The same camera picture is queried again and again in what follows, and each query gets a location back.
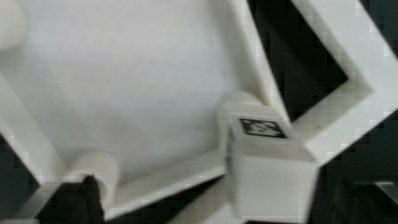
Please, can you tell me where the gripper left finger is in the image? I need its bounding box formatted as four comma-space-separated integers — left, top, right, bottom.
17, 176, 106, 224

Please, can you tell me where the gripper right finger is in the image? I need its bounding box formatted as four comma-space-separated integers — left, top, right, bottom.
331, 181, 398, 224

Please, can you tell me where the white right fence bar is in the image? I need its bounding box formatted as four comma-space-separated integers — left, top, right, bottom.
294, 0, 398, 163

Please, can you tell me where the white fence bar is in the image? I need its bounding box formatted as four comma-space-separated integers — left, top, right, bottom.
168, 177, 246, 224
294, 0, 398, 163

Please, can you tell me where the white front fence bar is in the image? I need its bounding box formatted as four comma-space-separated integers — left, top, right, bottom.
168, 177, 246, 224

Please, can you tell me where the white square tabletop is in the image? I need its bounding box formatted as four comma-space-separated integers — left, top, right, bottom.
0, 0, 276, 218

